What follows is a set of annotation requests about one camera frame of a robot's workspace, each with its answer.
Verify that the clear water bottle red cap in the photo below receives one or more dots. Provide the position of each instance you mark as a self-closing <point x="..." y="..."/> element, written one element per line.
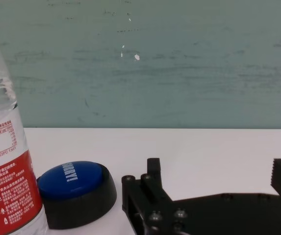
<point x="5" y="183"/>

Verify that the blue push button black base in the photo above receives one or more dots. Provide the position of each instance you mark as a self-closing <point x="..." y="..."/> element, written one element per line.
<point x="69" y="181"/>

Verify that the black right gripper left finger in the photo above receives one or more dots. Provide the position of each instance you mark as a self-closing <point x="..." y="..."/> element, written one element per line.
<point x="152" y="186"/>

